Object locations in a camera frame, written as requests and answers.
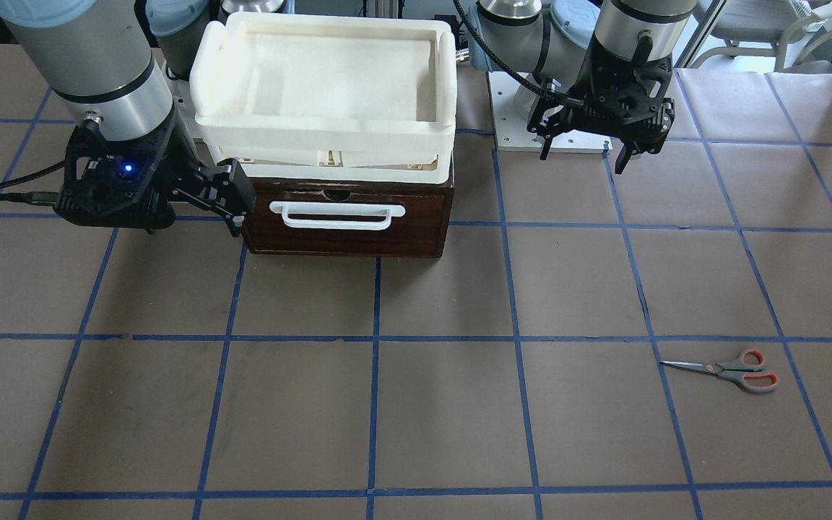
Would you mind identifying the white plastic tray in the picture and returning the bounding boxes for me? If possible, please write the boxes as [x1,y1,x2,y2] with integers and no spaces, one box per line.
[189,12,458,184]

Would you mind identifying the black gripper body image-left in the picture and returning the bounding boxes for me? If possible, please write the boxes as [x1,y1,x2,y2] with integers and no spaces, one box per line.
[55,112,204,233]

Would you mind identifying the metal base plate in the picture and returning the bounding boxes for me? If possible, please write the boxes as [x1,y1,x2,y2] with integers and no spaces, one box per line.
[487,71,613,154]

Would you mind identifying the grey orange handled scissors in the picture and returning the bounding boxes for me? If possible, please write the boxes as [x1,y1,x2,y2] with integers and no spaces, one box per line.
[660,348,779,393]

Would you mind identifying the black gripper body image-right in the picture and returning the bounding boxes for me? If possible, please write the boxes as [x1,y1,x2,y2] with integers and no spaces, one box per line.
[559,36,675,150]

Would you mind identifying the dark wooden drawer cabinet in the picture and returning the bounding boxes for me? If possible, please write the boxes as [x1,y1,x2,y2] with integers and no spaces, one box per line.
[240,173,456,259]

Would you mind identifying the white chair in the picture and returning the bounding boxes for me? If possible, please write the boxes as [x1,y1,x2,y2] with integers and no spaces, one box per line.
[677,1,832,72]

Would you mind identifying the black braided cable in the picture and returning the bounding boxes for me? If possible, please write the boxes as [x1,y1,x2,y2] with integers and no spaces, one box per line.
[0,160,67,207]
[452,0,568,102]

